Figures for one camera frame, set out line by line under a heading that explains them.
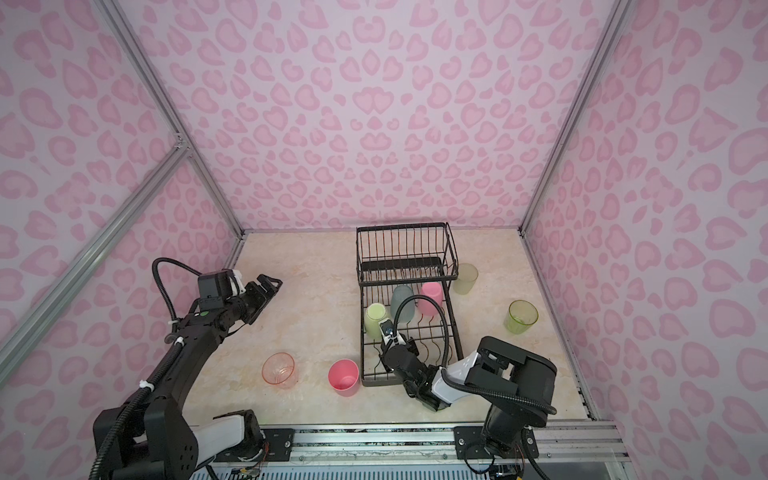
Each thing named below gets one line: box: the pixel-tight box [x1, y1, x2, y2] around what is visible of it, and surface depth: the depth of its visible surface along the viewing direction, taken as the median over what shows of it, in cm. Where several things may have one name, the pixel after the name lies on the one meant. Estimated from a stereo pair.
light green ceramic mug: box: [364, 302, 387, 340], surface depth 86 cm
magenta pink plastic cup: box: [328, 358, 360, 397], surface depth 83 cm
